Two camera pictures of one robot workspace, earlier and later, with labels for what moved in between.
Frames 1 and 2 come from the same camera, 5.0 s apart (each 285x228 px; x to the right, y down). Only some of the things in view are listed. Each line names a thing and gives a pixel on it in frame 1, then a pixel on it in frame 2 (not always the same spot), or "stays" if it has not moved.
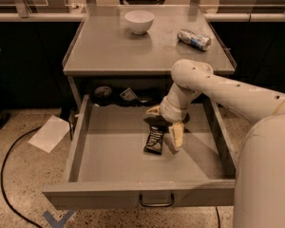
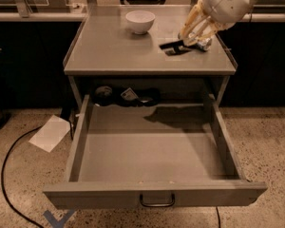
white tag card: x=128 y=94 stays
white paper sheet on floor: x=50 y=134 stays
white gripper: x=171 y=112 → x=220 y=8
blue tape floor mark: x=62 y=221 stays
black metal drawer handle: x=157 y=204 stays
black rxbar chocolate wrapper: x=158 y=128 → x=175 y=47
